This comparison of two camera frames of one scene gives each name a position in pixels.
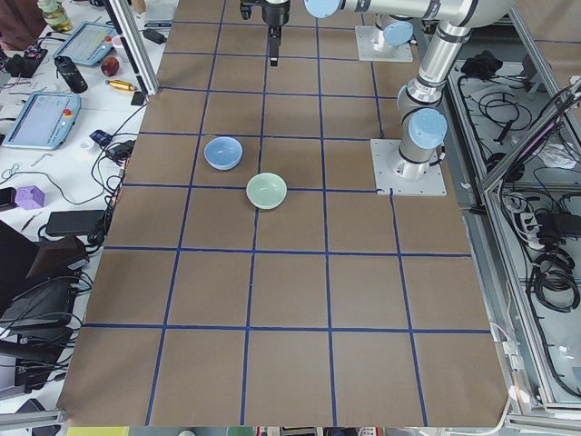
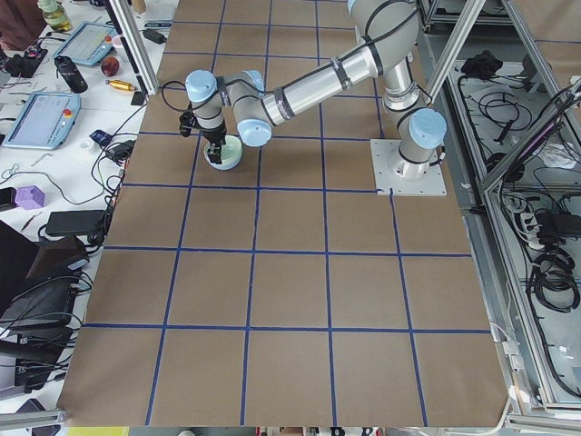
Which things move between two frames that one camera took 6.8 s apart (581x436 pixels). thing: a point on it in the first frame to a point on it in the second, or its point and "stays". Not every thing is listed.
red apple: x=110 y=66 stays
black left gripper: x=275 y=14 to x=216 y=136
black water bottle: x=70 y=74 stays
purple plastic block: x=30 y=197 stays
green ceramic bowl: x=266 y=190 to x=231 y=153
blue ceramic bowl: x=223 y=153 stays
